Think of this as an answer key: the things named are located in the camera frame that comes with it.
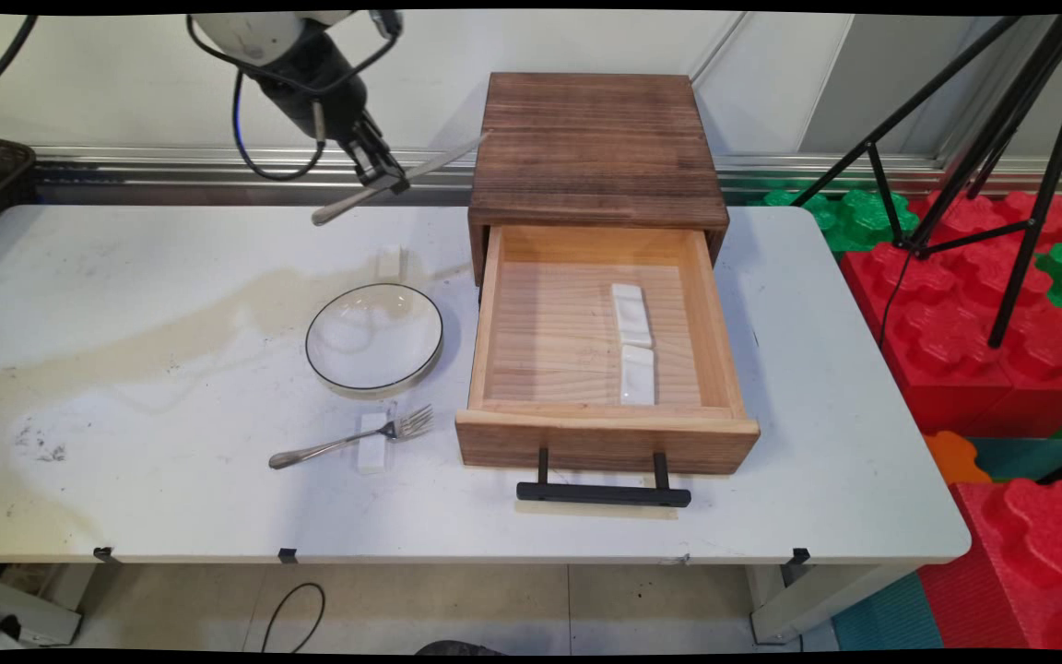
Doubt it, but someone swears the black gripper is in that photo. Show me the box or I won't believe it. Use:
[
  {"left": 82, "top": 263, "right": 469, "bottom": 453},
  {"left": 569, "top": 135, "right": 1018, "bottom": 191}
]
[{"left": 254, "top": 28, "right": 410, "bottom": 195}]

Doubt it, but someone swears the silver table knife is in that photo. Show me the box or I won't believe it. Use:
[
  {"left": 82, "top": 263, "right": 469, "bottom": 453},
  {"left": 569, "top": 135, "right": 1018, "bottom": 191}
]
[{"left": 312, "top": 132, "right": 490, "bottom": 227}]

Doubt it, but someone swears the white plate with black rim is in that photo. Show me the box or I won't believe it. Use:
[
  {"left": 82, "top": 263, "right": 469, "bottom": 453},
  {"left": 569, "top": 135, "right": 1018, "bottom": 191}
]
[{"left": 305, "top": 282, "right": 445, "bottom": 393}]

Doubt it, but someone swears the dark wooden drawer cabinet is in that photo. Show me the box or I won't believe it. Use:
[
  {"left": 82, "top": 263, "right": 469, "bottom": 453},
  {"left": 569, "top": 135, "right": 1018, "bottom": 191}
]
[{"left": 466, "top": 72, "right": 731, "bottom": 287}]

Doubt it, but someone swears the silver fork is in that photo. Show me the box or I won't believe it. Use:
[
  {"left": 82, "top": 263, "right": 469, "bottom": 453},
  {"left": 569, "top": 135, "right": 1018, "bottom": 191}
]
[{"left": 268, "top": 404, "right": 435, "bottom": 471}]

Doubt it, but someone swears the white table leg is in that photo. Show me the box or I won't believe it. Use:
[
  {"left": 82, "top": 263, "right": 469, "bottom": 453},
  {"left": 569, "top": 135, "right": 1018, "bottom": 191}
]
[
  {"left": 748, "top": 561, "right": 924, "bottom": 645},
  {"left": 0, "top": 564, "right": 99, "bottom": 646}
]

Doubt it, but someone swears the orange foam piece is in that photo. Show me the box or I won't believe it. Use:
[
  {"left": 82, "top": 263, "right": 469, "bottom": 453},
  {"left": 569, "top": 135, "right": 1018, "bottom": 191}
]
[{"left": 923, "top": 431, "right": 993, "bottom": 487}]

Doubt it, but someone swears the black tripod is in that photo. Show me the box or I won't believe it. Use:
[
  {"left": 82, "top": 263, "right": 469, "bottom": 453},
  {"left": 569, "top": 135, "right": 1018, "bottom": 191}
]
[{"left": 789, "top": 13, "right": 1062, "bottom": 350}]

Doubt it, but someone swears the teal foam mat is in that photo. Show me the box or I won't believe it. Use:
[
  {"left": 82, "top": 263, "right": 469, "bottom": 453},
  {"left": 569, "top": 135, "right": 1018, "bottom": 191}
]
[{"left": 831, "top": 572, "right": 944, "bottom": 651}]

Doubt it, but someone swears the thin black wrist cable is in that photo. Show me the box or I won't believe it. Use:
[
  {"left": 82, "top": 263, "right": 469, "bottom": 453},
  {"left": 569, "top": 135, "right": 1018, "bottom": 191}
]
[{"left": 185, "top": 13, "right": 403, "bottom": 183}]

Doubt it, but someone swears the aluminium wall rail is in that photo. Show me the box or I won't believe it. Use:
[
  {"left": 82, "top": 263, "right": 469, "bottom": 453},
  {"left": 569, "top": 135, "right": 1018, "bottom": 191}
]
[{"left": 33, "top": 146, "right": 1062, "bottom": 206}]

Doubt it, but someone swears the light wooden drawer black handle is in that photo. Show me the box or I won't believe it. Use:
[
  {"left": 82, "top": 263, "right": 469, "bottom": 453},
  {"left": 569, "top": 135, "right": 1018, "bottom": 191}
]
[{"left": 454, "top": 224, "right": 761, "bottom": 509}]

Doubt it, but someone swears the thick black cable brass connector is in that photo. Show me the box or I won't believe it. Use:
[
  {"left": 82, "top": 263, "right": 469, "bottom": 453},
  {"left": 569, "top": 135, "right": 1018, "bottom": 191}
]
[{"left": 0, "top": 13, "right": 39, "bottom": 107}]

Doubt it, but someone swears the black floor cable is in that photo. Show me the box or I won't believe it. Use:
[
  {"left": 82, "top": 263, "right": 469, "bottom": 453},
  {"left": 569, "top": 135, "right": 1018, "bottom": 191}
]
[{"left": 261, "top": 582, "right": 328, "bottom": 654}]

